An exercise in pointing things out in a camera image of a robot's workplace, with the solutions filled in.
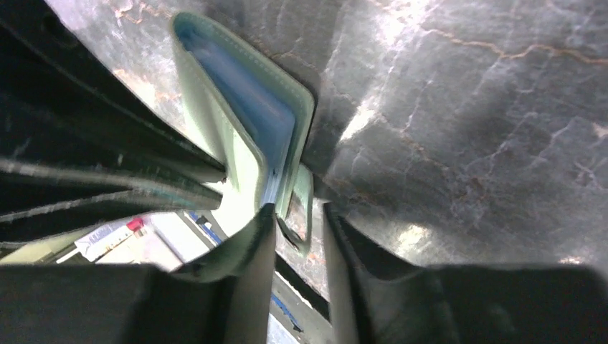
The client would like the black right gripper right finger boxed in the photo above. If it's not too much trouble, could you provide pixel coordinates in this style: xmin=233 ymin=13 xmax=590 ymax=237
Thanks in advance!
xmin=323 ymin=203 xmax=607 ymax=343

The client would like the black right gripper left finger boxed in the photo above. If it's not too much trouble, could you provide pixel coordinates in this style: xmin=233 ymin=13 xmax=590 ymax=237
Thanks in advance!
xmin=1 ymin=204 xmax=276 ymax=343

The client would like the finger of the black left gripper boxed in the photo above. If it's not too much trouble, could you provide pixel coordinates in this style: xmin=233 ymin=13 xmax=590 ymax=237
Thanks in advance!
xmin=1 ymin=1 xmax=226 ymax=247

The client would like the green card holder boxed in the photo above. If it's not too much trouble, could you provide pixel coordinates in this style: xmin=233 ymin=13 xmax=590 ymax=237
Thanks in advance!
xmin=170 ymin=12 xmax=315 ymax=256

